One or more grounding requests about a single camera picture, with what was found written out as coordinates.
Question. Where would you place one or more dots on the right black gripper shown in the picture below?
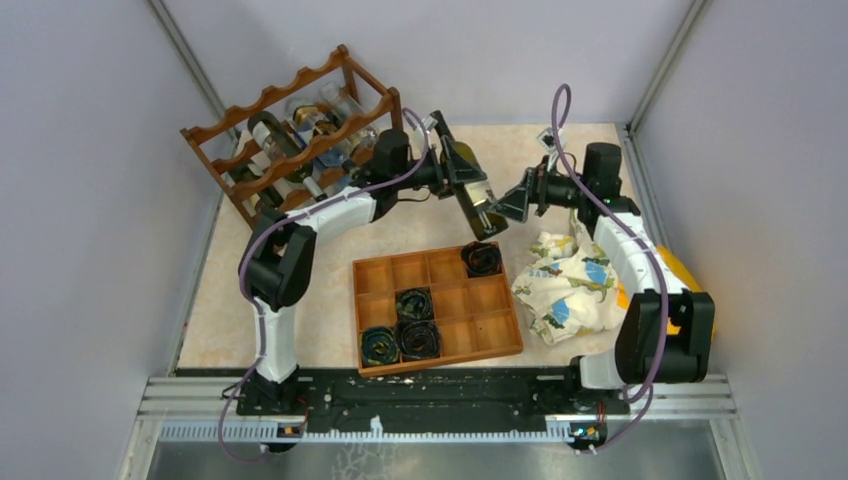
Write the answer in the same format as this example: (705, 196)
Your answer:
(533, 190)

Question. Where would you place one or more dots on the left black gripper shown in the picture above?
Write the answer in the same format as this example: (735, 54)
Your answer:
(453, 168)

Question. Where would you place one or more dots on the dark wine bottle beige label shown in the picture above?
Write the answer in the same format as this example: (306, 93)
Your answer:
(328, 127)

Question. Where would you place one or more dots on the blue square glass bottle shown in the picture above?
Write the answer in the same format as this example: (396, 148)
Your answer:
(334, 157)

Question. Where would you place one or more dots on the clear glass bottle back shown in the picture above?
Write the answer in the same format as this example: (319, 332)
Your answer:
(343, 107)

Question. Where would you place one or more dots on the wooden compartment tray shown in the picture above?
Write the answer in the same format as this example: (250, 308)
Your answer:
(476, 316)

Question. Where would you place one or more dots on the brown wooden wine rack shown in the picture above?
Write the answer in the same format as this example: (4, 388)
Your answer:
(248, 176)

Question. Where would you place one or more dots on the dark wine bottle grey label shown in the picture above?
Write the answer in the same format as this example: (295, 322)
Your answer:
(278, 144)

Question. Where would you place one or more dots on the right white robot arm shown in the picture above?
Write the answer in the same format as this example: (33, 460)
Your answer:
(667, 329)

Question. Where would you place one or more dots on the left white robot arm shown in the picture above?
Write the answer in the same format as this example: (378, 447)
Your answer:
(276, 268)

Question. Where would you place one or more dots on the rolled tie orange pattern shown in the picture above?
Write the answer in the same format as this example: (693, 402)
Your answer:
(481, 259)

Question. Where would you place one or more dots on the dinosaur print white cloth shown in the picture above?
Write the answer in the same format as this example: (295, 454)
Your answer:
(569, 288)

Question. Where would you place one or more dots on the yellow cloth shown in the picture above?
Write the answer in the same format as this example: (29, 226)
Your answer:
(676, 267)

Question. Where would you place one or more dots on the rolled dark blue tie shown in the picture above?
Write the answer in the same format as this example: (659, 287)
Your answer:
(418, 340)

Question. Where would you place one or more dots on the rolled dark green tie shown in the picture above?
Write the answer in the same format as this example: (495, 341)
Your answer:
(378, 347)

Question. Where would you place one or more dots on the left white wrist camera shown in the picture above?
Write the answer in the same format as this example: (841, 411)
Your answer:
(426, 126)

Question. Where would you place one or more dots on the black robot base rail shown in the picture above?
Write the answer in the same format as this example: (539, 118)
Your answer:
(448, 405)

